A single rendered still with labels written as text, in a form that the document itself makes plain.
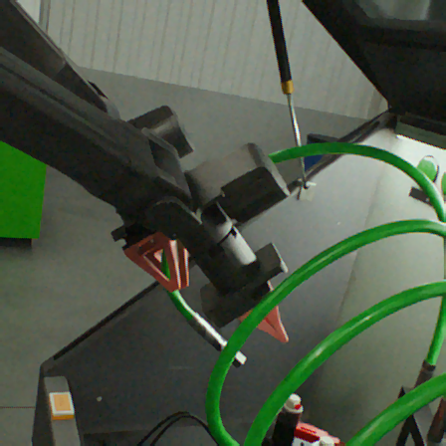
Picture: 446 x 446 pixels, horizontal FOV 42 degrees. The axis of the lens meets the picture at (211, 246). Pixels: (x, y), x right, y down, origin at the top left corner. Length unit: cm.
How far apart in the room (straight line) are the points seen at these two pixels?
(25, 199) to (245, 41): 416
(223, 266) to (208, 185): 9
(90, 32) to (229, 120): 191
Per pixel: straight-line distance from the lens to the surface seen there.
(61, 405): 91
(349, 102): 797
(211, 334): 78
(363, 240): 57
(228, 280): 62
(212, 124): 729
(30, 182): 391
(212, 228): 60
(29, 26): 81
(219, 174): 57
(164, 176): 52
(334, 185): 103
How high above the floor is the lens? 150
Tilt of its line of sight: 19 degrees down
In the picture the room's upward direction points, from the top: 12 degrees clockwise
